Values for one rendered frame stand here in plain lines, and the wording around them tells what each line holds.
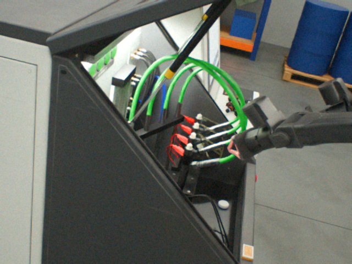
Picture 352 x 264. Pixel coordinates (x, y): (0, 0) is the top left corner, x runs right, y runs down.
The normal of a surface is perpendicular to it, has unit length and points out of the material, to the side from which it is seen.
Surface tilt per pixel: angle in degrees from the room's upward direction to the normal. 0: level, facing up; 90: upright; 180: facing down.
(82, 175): 90
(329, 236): 0
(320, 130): 108
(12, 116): 90
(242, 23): 90
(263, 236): 0
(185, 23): 90
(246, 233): 0
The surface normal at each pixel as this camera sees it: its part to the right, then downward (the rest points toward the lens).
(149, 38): -0.18, 0.43
